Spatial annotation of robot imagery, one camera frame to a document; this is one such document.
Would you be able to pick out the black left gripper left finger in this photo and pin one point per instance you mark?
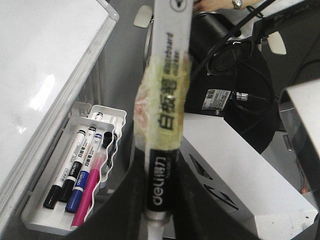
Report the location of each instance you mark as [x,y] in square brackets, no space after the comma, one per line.
[119,217]

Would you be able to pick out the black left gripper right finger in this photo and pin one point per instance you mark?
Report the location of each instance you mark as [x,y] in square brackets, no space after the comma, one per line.
[196,214]

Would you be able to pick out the black white whiteboard marker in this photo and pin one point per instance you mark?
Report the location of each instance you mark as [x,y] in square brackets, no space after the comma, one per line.
[159,108]

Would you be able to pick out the blue capped whiteboard marker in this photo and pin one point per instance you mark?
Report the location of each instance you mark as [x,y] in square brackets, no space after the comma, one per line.
[77,192]

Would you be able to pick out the black capped whiteboard marker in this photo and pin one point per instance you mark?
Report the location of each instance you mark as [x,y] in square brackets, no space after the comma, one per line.
[55,190]

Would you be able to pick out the white whiteboard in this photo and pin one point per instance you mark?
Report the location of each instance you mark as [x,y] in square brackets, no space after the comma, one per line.
[47,50]

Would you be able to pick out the person hand with watch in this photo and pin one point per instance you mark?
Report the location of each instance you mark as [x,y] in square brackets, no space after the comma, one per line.
[212,5]

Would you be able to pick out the pink highlighter pen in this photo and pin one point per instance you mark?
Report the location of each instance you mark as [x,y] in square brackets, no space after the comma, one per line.
[86,200]

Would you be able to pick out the white plastic pen tray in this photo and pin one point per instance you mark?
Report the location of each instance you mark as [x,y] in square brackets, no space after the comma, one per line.
[58,221]

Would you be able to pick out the white rear pen tray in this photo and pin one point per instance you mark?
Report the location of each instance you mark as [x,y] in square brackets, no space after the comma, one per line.
[113,121]

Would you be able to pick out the white marker in rear tray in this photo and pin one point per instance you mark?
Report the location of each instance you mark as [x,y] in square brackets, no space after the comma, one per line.
[98,116]

